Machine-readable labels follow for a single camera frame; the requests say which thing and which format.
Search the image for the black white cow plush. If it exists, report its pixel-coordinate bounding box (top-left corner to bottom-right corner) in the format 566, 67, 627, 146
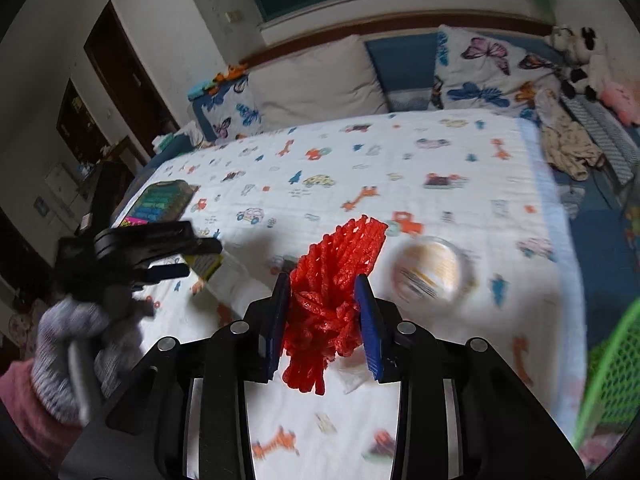
545, 25, 613, 101

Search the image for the wooden shelf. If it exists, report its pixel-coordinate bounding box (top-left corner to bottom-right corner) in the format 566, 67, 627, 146
55, 77, 116, 171

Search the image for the green plastic basket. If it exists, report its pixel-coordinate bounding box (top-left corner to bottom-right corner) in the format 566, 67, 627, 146
572, 297, 640, 448

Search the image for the red foam fruit net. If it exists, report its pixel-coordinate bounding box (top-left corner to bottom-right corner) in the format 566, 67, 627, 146
281, 214, 389, 395

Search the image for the beige pillow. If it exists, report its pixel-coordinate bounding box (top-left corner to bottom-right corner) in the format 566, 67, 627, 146
247, 35, 390, 128

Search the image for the blue bed sheet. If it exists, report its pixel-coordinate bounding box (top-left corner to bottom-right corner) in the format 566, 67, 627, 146
542, 35, 640, 321

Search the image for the blue cushion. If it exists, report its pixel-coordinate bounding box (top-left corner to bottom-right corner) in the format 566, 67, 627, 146
365, 32, 441, 113

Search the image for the teal tissue pack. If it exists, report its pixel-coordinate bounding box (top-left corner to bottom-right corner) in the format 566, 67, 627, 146
152, 122, 201, 153

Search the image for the large butterfly print pillow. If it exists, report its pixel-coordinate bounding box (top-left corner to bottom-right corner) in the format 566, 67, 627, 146
432, 25, 563, 111

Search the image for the colourful dark box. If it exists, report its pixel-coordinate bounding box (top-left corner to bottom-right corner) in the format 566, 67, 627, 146
117, 180, 197, 228

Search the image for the grey striped cloth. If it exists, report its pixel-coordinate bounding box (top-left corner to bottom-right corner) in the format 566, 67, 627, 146
565, 95, 638, 186

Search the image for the teal toy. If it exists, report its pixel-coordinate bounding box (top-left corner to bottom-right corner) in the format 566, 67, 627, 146
187, 79, 221, 101

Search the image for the person's left hand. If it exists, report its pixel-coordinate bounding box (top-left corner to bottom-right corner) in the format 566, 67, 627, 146
32, 292, 156, 423

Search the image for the small butterfly print pillow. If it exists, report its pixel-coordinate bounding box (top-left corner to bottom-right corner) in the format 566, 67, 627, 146
200, 77, 266, 143

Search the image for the dark wooden door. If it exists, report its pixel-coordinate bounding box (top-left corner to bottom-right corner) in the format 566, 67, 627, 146
84, 0, 181, 161

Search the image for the pink plush toy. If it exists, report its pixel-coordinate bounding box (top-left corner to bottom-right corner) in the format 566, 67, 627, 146
600, 77, 640, 126

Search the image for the beige patterned clothing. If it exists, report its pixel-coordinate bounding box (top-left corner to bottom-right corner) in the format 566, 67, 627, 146
535, 87, 606, 181

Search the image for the white printed blanket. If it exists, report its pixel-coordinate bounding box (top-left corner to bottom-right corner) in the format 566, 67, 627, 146
112, 107, 588, 480

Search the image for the white yogurt cup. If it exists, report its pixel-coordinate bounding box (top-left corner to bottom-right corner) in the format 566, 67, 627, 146
390, 236, 476, 306

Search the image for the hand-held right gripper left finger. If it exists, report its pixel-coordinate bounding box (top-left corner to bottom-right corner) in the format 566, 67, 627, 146
60, 272, 292, 480

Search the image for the person's left forearm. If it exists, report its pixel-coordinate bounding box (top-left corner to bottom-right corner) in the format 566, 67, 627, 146
0, 360, 83, 461

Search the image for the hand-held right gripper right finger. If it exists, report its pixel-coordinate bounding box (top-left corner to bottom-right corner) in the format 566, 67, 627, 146
354, 274, 586, 480

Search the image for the orange plush toy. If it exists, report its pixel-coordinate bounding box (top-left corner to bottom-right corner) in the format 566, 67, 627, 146
212, 62, 250, 86

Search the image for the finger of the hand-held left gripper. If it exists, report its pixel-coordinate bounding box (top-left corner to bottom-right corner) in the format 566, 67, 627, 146
107, 221, 223, 262
132, 263, 191, 288

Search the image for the wooden headboard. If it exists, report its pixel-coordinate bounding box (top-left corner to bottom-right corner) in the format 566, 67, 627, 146
240, 10, 556, 68

